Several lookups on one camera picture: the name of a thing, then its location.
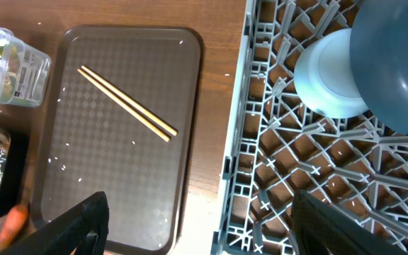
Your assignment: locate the yellow snack wrapper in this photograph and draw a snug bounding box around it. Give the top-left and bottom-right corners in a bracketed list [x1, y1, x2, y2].
[0, 39, 21, 103]

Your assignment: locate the wooden chopstick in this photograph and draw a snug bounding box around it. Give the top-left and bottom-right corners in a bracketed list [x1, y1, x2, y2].
[77, 69, 171, 142]
[79, 65, 178, 136]

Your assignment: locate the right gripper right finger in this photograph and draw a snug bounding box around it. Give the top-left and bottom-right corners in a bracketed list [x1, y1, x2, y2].
[292, 190, 405, 255]

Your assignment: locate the blue plate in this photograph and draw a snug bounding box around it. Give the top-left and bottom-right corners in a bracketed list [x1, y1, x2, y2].
[350, 0, 408, 135]

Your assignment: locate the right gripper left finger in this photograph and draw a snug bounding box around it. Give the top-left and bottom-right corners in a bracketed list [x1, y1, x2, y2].
[0, 191, 109, 255]

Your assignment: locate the orange carrot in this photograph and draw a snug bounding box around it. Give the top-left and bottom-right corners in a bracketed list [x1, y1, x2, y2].
[0, 204, 29, 251]

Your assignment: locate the grey dishwasher rack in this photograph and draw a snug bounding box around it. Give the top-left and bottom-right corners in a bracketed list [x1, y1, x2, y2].
[211, 0, 408, 254]

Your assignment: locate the light blue bowl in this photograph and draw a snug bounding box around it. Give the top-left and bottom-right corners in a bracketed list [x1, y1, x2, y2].
[294, 28, 368, 119]

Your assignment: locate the clear plastic bin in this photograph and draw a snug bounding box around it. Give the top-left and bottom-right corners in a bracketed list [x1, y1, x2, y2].
[0, 28, 51, 108]

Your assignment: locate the brown serving tray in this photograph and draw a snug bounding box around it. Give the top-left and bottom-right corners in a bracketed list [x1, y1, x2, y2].
[30, 25, 201, 254]

